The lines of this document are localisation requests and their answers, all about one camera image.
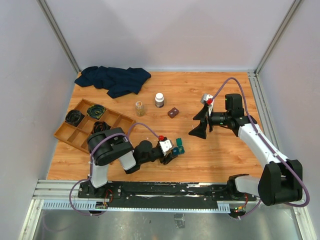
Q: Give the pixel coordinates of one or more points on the white pill bottle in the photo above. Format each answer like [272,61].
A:
[159,100]

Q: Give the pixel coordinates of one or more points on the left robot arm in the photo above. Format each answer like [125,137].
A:
[107,146]

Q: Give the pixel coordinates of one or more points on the teal pill box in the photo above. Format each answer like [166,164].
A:
[178,149]

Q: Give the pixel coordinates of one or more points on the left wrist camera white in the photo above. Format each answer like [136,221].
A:
[166,146]

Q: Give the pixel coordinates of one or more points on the aluminium frame post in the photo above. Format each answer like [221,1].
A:
[58,33]
[278,34]

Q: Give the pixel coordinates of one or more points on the wooden compartment tray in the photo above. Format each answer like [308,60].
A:
[76,132]

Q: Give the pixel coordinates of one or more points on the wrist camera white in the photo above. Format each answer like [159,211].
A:
[208,103]
[166,146]

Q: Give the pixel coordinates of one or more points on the clear jar of yellow pills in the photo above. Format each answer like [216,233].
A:
[140,108]

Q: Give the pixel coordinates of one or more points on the dark blue cloth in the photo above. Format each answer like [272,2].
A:
[117,81]

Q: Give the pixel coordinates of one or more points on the right aluminium frame post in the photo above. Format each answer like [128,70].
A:
[278,34]

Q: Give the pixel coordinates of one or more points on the brown pill box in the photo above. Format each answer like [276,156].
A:
[173,112]

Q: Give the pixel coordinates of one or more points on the left aluminium frame post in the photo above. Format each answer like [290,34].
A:
[58,33]

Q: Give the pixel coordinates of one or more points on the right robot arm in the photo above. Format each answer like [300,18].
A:
[280,179]

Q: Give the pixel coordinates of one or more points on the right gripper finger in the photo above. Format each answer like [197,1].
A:
[202,114]
[199,131]

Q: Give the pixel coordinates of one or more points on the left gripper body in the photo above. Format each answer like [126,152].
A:
[156,154]

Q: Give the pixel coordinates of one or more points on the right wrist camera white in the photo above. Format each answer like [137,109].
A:
[208,103]

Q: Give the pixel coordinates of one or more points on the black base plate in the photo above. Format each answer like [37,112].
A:
[161,196]

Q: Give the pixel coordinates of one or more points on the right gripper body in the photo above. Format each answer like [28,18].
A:
[216,118]

